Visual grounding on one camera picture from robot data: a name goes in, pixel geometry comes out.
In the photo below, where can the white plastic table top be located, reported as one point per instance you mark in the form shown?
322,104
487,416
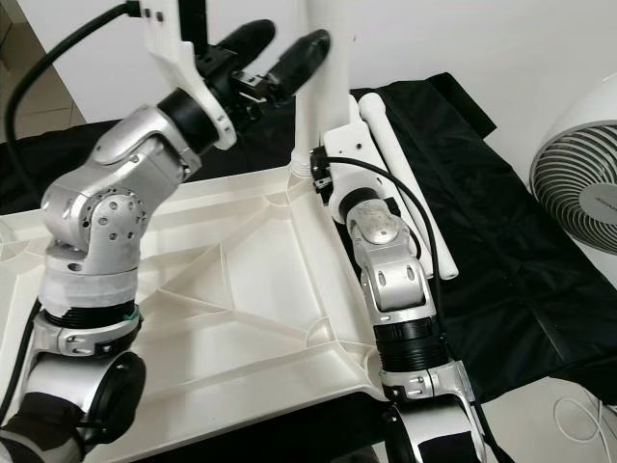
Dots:
251,289

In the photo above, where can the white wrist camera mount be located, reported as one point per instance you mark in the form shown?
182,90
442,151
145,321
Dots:
352,145
174,39

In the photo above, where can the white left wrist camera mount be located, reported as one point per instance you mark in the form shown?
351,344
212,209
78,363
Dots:
174,39

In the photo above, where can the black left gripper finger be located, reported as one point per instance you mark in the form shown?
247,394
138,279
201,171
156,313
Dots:
251,41
299,66

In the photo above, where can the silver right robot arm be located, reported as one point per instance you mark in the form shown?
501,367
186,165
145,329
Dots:
405,280

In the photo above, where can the white round fan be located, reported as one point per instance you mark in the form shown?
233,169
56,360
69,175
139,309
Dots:
578,183

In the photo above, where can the black tablecloth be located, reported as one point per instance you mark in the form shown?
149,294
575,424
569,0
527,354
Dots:
521,289

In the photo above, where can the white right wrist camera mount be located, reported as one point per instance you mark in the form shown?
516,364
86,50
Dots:
352,145

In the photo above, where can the white plastic table leg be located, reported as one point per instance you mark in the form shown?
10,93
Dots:
391,145
333,96

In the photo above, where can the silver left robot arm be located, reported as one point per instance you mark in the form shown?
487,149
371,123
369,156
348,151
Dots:
116,212

